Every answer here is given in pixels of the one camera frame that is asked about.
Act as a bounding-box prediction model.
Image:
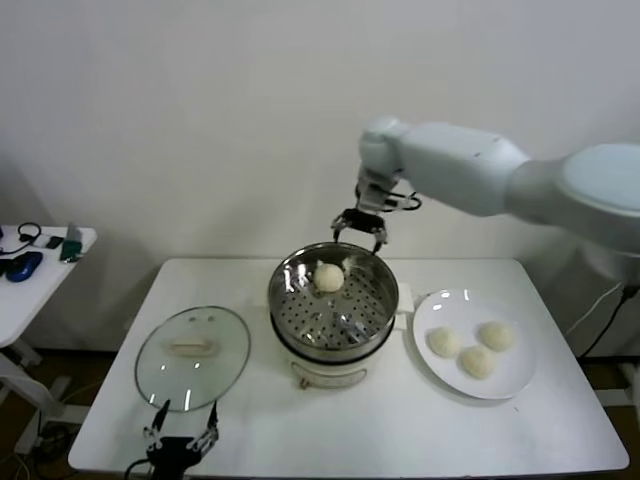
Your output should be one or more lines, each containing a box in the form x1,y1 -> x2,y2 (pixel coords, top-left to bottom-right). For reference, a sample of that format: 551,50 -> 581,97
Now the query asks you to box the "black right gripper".
332,209 -> 390,255

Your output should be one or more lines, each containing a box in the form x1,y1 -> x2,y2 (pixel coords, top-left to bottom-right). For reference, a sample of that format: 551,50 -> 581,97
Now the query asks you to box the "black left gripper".
143,398 -> 220,480

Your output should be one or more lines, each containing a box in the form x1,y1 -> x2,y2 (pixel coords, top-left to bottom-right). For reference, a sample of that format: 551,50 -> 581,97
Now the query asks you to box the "glass lid with white handle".
133,305 -> 251,413

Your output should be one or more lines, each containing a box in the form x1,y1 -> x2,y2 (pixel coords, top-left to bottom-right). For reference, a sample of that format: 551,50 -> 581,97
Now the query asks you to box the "white steamed baozi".
458,345 -> 497,380
426,327 -> 462,360
313,263 -> 345,293
478,320 -> 516,352

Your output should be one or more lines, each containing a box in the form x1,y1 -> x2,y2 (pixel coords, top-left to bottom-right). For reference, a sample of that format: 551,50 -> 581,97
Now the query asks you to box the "stainless steel steamer basket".
267,242 -> 400,362

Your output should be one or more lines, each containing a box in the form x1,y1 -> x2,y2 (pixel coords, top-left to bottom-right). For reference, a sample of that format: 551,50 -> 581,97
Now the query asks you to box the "white side table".
0,227 -> 97,456

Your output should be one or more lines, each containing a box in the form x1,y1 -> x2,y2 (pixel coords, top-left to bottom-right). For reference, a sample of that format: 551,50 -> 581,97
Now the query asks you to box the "white round plate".
411,287 -> 537,400

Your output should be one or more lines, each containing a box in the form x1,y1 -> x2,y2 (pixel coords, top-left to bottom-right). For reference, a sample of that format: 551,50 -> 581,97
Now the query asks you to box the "green and grey tool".
58,224 -> 84,265

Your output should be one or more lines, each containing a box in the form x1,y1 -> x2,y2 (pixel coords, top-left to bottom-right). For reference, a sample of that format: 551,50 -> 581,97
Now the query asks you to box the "blue and black object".
0,252 -> 44,285

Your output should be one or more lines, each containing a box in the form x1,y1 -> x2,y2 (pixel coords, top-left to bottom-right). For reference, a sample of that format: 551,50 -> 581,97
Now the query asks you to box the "white stand base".
597,362 -> 640,407

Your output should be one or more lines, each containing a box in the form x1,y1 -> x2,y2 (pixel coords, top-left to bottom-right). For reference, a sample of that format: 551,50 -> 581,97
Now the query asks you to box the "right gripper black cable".
384,191 -> 424,212

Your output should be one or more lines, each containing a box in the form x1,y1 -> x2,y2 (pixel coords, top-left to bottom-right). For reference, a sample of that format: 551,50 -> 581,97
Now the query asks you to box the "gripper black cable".
123,458 -> 151,480
384,191 -> 424,212

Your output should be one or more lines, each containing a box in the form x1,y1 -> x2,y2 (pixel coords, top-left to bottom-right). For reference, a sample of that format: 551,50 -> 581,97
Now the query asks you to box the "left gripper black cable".
123,458 -> 151,480

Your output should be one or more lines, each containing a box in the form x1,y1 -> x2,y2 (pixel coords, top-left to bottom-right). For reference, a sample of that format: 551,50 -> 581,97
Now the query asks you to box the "floor cable bundle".
27,425 -> 72,460

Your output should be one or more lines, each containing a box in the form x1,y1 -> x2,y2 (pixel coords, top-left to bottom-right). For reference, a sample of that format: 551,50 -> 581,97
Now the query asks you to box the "white wall cable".
564,282 -> 626,341

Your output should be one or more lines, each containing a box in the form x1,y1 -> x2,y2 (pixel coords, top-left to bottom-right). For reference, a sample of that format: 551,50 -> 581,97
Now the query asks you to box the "black cable loop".
1,223 -> 42,257

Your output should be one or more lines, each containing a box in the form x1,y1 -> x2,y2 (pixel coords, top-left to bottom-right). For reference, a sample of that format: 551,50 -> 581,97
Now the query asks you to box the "black cable with plug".
579,283 -> 640,359

